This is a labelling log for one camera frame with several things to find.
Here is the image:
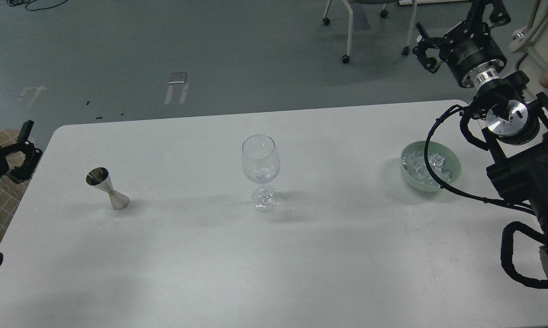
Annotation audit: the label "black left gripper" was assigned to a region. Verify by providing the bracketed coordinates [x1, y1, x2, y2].
[0, 120, 43, 184]

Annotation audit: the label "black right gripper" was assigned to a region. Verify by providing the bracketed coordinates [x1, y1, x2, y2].
[412, 0, 512, 89]

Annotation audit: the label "steel cocktail jigger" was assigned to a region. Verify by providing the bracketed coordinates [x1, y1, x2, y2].
[86, 167, 130, 210]

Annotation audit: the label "clear ice cubes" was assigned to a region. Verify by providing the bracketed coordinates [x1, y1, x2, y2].
[401, 150, 452, 187]

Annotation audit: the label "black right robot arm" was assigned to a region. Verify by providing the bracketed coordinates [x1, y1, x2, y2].
[412, 0, 548, 289]

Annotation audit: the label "clear wine glass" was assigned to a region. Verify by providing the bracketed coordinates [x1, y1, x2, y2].
[242, 134, 282, 212]

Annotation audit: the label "cream white chair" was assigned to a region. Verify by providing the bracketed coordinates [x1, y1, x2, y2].
[509, 0, 548, 71]

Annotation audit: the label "white rolling chair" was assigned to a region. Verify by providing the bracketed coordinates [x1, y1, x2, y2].
[341, 0, 418, 64]

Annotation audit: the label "green bowl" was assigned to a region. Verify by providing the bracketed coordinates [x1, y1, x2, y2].
[399, 141, 462, 193]

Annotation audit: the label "black floor cable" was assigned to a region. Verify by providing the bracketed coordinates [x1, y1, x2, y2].
[0, 0, 69, 20]

